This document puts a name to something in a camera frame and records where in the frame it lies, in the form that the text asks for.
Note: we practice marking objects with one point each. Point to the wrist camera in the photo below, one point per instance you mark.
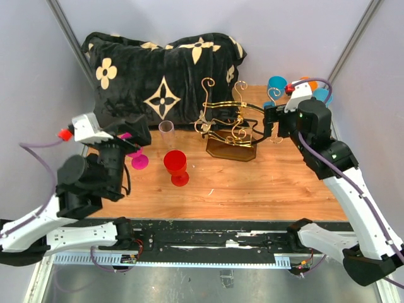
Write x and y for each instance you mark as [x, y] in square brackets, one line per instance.
[301, 92]
[85, 129]

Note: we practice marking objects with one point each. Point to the orange plastic wine glass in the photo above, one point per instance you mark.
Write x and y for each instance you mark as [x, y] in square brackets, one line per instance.
[312, 84]

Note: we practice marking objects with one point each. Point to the light blue plastic wine glass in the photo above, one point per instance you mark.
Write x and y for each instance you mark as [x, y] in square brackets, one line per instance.
[321, 95]

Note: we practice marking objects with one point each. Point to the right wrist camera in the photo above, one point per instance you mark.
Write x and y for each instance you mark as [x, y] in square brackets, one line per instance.
[301, 92]

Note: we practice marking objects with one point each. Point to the gold wire wine glass rack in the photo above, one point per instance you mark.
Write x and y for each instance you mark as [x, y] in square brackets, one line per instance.
[235, 138]

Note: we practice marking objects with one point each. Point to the red plastic wine glass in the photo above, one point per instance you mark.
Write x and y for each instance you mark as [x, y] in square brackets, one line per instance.
[175, 162]

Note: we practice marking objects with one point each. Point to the black floral pattern pillow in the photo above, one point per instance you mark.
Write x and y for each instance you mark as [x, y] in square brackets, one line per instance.
[134, 77]

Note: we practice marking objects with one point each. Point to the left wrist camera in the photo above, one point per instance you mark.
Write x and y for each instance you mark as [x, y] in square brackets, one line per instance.
[85, 129]

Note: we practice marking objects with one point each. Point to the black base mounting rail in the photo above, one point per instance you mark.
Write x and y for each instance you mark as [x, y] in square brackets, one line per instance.
[183, 243]

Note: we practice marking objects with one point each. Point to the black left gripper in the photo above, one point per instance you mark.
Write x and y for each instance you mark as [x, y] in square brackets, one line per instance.
[139, 128]

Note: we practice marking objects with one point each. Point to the clear glass wine glass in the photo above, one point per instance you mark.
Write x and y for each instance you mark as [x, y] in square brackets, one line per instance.
[167, 132]

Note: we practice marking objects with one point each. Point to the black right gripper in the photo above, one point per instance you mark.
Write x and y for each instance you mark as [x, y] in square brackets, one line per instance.
[276, 113]

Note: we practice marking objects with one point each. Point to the magenta plastic wine glass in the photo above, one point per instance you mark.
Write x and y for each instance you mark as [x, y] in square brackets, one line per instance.
[139, 161]

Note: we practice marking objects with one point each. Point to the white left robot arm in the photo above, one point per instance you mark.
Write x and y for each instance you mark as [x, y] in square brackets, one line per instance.
[78, 188]

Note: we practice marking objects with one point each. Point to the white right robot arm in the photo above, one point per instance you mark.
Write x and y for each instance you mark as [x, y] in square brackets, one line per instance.
[376, 251]

